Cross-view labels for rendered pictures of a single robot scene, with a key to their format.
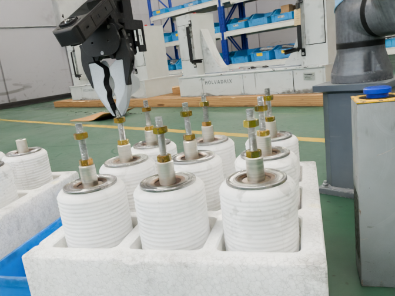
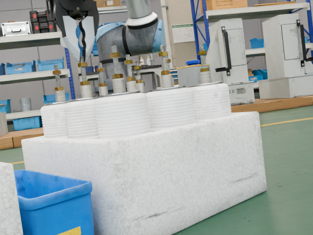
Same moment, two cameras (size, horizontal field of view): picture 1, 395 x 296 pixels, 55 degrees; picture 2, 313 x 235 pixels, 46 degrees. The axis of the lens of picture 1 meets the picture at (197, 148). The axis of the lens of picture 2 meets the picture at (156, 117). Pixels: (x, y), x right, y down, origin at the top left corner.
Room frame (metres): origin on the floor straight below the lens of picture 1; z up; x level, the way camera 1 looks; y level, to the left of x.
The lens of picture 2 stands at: (0.11, 0.69, 0.24)
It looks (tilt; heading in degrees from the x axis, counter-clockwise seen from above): 3 degrees down; 303
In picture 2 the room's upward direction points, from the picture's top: 7 degrees counter-clockwise
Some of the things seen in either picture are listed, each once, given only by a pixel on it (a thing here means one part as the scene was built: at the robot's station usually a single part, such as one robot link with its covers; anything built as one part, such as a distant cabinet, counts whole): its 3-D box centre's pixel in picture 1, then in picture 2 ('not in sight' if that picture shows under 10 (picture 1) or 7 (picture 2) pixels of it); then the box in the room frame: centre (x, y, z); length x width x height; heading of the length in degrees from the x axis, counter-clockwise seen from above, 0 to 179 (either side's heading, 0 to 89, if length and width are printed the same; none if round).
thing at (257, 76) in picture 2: not in sight; (246, 77); (2.11, -5.34, 0.36); 0.50 x 0.38 x 0.21; 135
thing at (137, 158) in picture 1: (126, 161); (87, 100); (0.63, 0.12, 0.25); 0.08 x 0.08 x 0.01
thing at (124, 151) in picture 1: (125, 153); (86, 93); (0.63, 0.12, 0.26); 0.02 x 0.02 x 0.03
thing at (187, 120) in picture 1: (187, 125); (129, 71); (0.60, 0.01, 0.30); 0.01 x 0.01 x 0.08
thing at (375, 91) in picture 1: (377, 93); (193, 64); (0.58, -0.29, 0.32); 0.04 x 0.04 x 0.02
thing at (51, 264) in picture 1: (203, 247); (141, 164); (0.60, 0.01, 0.09); 0.39 x 0.39 x 0.18; 73
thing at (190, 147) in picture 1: (190, 150); (132, 88); (0.60, 0.01, 0.26); 0.02 x 0.02 x 0.03
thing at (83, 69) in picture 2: (121, 131); (84, 74); (0.63, 0.12, 0.30); 0.01 x 0.01 x 0.08
